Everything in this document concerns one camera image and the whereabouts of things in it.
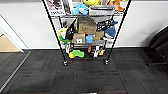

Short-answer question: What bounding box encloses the green and yellow toy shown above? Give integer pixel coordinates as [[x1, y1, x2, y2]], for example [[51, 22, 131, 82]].
[[67, 49, 85, 60]]

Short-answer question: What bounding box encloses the blue and white cap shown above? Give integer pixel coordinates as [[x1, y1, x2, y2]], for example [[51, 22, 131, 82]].
[[103, 26, 117, 40]]

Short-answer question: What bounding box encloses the black chair with garments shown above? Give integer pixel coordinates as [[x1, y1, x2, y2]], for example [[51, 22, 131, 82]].
[[147, 27, 168, 67]]

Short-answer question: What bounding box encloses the small yellow toy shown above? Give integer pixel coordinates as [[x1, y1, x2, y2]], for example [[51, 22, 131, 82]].
[[98, 48, 106, 57]]

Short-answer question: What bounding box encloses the small cardboard box white label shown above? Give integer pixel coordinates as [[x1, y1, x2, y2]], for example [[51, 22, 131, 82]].
[[72, 32, 87, 46]]

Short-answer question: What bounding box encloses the flat grey box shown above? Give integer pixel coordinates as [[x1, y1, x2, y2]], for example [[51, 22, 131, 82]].
[[88, 6, 116, 17]]

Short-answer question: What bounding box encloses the yellow plush toy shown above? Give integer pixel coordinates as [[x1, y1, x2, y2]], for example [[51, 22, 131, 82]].
[[82, 0, 101, 8]]

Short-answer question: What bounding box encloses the plain small cardboard box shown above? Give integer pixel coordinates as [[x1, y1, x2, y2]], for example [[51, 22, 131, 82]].
[[92, 31, 105, 42]]

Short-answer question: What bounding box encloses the small blue box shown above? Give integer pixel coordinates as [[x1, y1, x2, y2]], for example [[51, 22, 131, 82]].
[[85, 34, 95, 45]]

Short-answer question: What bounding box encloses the black wire shelf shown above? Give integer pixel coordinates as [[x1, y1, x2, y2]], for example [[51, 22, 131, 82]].
[[41, 0, 132, 67]]

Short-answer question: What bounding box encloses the large brown cardboard box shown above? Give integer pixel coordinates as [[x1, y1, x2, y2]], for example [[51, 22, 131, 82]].
[[76, 16, 98, 35]]

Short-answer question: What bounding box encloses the long grey wall band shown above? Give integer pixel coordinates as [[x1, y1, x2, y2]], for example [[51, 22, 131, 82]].
[[0, 0, 44, 4]]

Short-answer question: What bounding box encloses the black bag with white pattern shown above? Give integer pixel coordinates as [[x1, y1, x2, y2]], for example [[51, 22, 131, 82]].
[[95, 19, 119, 33]]

